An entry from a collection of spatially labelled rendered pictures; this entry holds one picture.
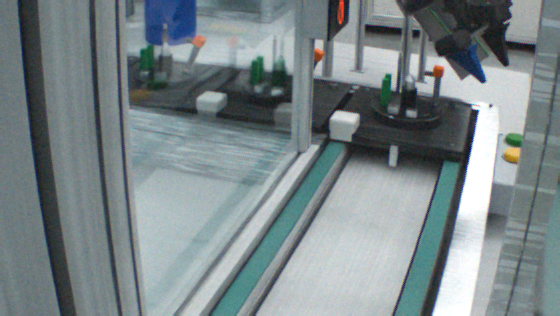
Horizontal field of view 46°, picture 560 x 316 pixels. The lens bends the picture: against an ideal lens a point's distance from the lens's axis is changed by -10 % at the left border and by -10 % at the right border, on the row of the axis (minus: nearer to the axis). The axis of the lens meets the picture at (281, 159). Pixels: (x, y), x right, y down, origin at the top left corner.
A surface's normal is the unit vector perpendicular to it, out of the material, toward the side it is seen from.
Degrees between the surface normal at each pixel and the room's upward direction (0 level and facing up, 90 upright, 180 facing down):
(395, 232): 0
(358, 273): 0
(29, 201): 90
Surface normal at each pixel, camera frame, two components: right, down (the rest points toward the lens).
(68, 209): 0.95, 0.16
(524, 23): -0.16, 0.43
